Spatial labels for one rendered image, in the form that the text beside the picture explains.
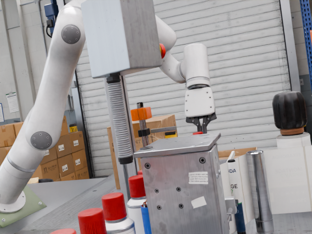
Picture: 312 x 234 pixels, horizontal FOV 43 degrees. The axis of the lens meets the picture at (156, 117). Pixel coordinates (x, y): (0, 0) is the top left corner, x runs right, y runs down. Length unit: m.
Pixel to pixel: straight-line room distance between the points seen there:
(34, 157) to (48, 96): 0.26
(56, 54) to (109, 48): 0.40
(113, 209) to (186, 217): 0.11
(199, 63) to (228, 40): 3.96
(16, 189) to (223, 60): 4.12
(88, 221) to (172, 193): 0.12
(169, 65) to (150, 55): 0.54
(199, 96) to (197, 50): 0.17
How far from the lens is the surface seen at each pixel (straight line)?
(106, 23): 0.94
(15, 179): 1.58
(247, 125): 5.34
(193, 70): 1.38
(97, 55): 0.98
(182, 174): 0.56
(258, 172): 0.89
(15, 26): 6.78
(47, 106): 1.39
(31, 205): 1.73
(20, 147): 1.53
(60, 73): 1.35
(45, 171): 4.80
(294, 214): 1.06
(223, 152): 2.21
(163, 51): 0.96
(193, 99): 1.37
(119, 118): 0.91
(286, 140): 1.07
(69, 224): 1.43
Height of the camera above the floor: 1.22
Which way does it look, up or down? 3 degrees down
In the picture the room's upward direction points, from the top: 9 degrees counter-clockwise
